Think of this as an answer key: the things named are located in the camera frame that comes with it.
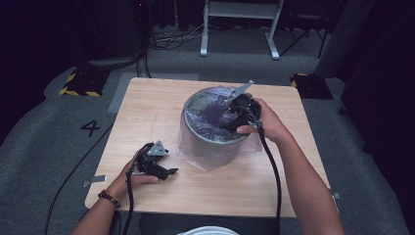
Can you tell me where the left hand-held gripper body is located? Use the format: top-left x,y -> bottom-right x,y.
132,139 -> 170,174

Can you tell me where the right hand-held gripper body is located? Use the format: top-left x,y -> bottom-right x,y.
224,79 -> 262,127

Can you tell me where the purple plastic bag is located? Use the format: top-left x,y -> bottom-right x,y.
175,84 -> 264,172

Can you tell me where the green plastic bin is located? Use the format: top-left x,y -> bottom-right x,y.
180,86 -> 253,165

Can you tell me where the person's right hand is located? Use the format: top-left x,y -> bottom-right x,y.
236,97 -> 294,145

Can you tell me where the person's left hand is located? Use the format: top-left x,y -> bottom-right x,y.
107,156 -> 160,201

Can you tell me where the black yellow striped floor plate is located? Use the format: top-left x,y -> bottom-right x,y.
59,68 -> 111,98
290,72 -> 335,101

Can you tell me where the person's white shirt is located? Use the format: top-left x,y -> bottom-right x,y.
176,225 -> 241,235

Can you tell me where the black folding stand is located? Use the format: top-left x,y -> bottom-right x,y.
279,8 -> 331,60

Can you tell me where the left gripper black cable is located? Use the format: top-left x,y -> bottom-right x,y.
121,142 -> 155,235

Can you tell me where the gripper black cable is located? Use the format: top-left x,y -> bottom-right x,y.
247,112 -> 284,235
121,142 -> 155,235

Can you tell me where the beaded bracelet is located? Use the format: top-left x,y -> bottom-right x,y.
97,188 -> 122,210

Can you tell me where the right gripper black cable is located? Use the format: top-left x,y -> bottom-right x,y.
247,112 -> 284,235

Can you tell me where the long black floor cable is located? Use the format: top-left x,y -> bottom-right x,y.
43,121 -> 115,235

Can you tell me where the bundle of floor cables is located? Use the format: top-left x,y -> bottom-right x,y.
148,22 -> 209,52

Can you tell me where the white desk frame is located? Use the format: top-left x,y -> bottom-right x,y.
199,0 -> 285,61

